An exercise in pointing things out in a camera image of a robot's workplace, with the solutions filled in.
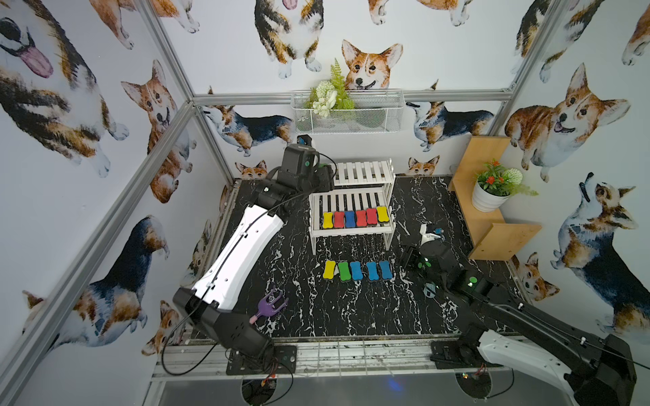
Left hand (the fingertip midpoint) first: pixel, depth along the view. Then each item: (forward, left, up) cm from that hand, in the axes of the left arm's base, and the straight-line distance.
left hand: (322, 165), depth 72 cm
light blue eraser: (-16, -11, -36) cm, 41 cm away
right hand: (-15, -25, -19) cm, 35 cm away
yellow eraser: (-2, -1, -24) cm, 24 cm away
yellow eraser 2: (0, -20, -23) cm, 31 cm away
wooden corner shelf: (-12, -54, -21) cm, 59 cm away
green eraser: (-16, -6, -37) cm, 41 cm away
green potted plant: (+7, -62, -16) cm, 64 cm away
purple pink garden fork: (-27, +20, -37) cm, 51 cm away
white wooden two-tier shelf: (+5, -12, -25) cm, 28 cm away
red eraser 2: (-3, -13, -23) cm, 27 cm away
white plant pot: (+4, -59, -24) cm, 64 cm away
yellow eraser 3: (-15, -1, -37) cm, 40 cm away
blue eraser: (-2, -8, -24) cm, 25 cm away
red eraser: (-2, -5, -24) cm, 25 cm away
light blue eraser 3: (-16, -21, -36) cm, 45 cm away
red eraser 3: (-2, -16, -23) cm, 28 cm away
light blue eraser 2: (-16, -16, -36) cm, 43 cm away
